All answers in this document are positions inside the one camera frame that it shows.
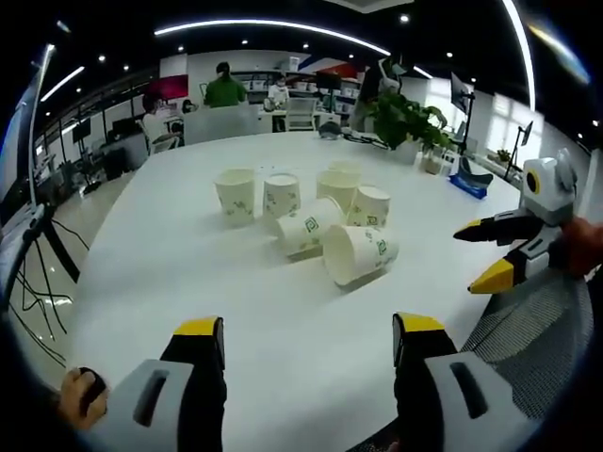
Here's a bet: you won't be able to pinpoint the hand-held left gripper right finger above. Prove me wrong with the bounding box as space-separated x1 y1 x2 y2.
391 310 541 452

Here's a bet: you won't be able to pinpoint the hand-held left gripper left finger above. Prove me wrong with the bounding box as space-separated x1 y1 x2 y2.
89 315 227 452

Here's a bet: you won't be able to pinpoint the group of white paper cups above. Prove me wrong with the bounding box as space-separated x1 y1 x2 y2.
214 159 400 287

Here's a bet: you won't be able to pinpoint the person's right hand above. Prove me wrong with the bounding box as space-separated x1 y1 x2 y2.
548 218 603 280

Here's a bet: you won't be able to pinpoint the person's left hand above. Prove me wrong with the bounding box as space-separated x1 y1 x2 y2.
58 365 110 430

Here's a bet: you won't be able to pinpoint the grey mesh chair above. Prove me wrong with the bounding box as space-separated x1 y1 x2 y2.
461 272 595 421

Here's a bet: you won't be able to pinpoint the blue tissue box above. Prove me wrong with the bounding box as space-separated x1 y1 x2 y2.
448 157 495 202

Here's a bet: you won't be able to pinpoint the small monitor on stand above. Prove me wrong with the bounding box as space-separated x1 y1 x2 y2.
503 121 536 181

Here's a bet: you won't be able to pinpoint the small plant pot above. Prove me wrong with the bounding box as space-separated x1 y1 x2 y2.
420 149 445 174

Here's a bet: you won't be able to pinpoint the white plant pot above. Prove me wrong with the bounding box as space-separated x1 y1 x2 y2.
393 138 421 165

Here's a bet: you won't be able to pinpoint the green potted plant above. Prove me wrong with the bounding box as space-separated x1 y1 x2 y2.
367 89 454 152

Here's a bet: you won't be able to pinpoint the white table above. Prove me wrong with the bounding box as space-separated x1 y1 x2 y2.
70 131 533 452

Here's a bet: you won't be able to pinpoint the white office chair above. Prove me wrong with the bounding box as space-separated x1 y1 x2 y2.
285 97 318 133

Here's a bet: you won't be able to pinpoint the metal stand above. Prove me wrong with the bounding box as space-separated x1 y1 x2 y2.
0 43 82 315

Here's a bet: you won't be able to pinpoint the grey partition panel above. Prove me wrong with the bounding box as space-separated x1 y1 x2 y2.
183 104 261 146

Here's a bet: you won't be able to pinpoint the curved ceiling light strip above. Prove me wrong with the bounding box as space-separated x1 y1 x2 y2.
154 19 392 57

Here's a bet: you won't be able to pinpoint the black floor cables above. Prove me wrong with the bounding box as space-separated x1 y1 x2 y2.
11 218 90 368

